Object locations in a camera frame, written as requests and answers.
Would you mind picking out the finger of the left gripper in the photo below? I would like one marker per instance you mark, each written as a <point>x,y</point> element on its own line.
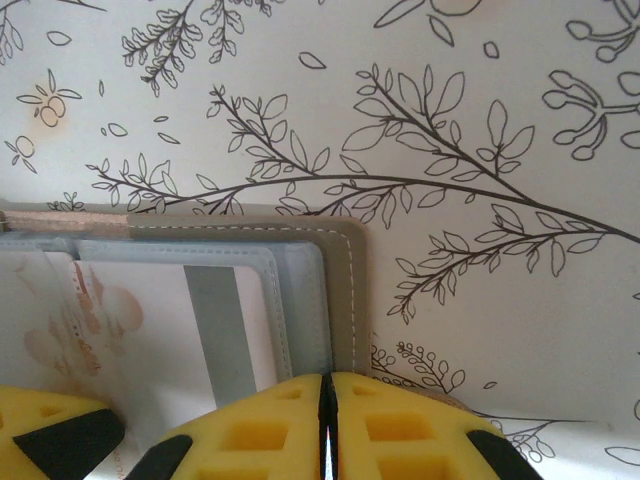
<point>45,435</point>

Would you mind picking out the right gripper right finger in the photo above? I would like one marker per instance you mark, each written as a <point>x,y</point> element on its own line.
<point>400,440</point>

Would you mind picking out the grey leather card holder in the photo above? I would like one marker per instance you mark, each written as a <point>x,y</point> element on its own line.
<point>345,300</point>

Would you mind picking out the white credit card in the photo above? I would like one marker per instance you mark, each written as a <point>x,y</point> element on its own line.
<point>150,310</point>

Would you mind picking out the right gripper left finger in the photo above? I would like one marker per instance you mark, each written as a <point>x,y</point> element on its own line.
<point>250,440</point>

